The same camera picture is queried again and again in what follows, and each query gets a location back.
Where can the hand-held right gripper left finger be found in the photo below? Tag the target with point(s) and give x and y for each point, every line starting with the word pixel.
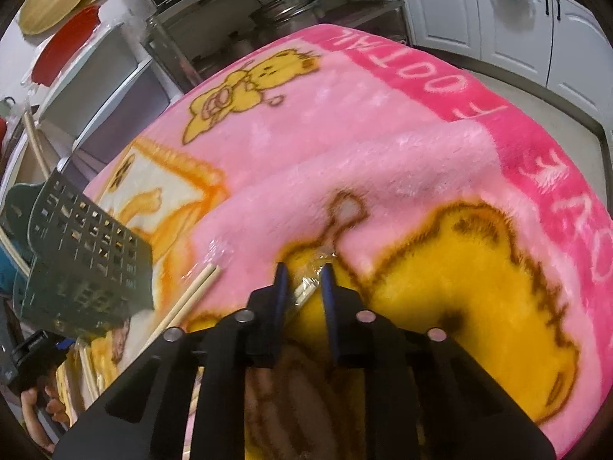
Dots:
pixel 281 297

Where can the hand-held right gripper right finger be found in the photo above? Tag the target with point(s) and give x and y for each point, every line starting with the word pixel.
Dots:
pixel 329 302

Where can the plastic-wrapped wooden chopsticks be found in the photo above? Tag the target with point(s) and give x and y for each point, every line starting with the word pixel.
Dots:
pixel 90 373
pixel 306 290
pixel 191 297

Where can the dark green utensil holder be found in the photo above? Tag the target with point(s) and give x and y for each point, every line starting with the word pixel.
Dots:
pixel 91 258

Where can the person's left hand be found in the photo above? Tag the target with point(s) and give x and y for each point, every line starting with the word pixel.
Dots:
pixel 45 402

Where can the pink printed blanket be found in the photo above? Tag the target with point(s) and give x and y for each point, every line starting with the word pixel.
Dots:
pixel 383 177

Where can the teal plastic container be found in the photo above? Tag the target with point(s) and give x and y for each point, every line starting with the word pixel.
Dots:
pixel 19 211

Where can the long wooden stick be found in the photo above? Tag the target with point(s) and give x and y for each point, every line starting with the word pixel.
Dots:
pixel 37 143

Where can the white plastic drawer tower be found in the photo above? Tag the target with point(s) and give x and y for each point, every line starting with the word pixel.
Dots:
pixel 105 86

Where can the steel cooking pot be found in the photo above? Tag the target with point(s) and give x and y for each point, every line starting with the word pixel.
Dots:
pixel 287 12

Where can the red plastic basin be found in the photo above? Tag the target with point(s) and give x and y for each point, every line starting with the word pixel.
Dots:
pixel 64 45

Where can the white kitchen cabinets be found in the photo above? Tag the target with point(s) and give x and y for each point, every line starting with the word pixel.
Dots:
pixel 503 24

